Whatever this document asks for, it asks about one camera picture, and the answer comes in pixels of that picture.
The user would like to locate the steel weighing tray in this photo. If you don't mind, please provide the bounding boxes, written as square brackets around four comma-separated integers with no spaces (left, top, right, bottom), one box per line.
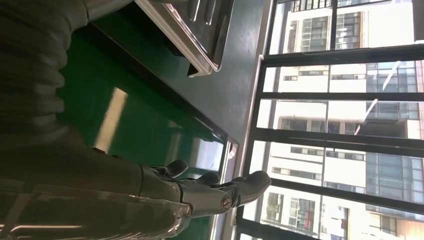
[134,0,236,79]

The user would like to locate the pale buildings outside window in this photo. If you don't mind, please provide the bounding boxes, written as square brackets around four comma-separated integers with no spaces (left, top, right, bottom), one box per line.
[238,0,424,240]

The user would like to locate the aluminium conveyor side rail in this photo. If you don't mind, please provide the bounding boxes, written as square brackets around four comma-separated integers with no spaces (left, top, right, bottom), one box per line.
[209,139,240,240]

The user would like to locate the black window frame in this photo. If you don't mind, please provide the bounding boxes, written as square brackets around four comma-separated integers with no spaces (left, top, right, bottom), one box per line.
[231,0,424,240]

